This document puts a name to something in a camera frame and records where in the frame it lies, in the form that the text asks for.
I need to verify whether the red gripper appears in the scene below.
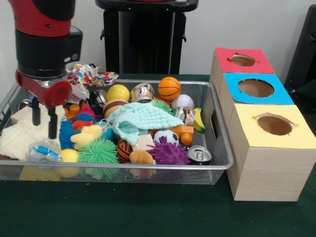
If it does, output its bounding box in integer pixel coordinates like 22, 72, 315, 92
15, 69, 72, 140

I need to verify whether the cream knitted cloth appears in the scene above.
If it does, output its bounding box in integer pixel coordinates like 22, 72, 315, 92
0, 106, 66, 160

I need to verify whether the colourful rope toy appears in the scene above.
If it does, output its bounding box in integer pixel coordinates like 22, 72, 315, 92
66, 63, 119, 104

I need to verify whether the mint green knitted cloth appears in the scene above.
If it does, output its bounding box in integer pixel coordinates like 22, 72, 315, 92
108, 102, 185, 145

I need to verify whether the silver mesh bin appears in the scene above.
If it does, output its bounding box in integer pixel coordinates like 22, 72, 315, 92
0, 76, 234, 187

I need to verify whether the wooden three-hole box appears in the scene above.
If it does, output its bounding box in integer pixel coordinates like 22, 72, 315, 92
208, 46, 316, 202

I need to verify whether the small clear plastic bottle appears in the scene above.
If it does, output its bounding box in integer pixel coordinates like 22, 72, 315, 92
25, 139, 63, 162

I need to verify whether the yellow plush duck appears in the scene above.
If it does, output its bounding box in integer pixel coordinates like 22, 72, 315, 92
70, 124, 104, 151

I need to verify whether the green koosh ball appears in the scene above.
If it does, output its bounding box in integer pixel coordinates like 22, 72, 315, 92
78, 138, 119, 164

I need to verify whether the toy soccer ball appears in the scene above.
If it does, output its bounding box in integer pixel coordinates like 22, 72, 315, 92
153, 129, 180, 146

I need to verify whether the orange toy basketball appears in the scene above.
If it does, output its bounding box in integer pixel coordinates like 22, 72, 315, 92
157, 76, 182, 101

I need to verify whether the purple spiky ball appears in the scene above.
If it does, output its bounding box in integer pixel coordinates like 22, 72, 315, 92
147, 140, 191, 165

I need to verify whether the white toy baseball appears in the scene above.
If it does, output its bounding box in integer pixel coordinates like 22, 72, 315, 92
171, 94, 195, 111

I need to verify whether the dark green table cloth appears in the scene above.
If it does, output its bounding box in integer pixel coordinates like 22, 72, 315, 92
0, 72, 316, 237

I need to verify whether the silver drink can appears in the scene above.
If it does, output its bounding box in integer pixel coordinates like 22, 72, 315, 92
187, 145, 212, 165

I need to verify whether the dark green side-table cloth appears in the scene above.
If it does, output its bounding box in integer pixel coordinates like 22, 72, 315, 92
292, 80, 316, 99

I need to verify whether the black stand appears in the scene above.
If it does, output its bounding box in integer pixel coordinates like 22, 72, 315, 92
283, 4, 316, 87

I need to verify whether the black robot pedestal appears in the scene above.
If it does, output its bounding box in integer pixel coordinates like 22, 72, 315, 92
95, 0, 199, 74

